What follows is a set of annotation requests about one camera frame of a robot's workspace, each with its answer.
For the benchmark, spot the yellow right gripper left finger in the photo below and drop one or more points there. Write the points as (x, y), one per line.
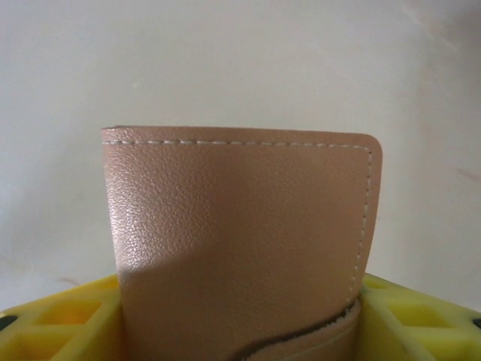
(56, 331)

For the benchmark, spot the card box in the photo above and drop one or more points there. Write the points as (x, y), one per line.
(240, 225)

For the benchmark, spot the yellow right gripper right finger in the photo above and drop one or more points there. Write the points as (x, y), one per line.
(413, 331)

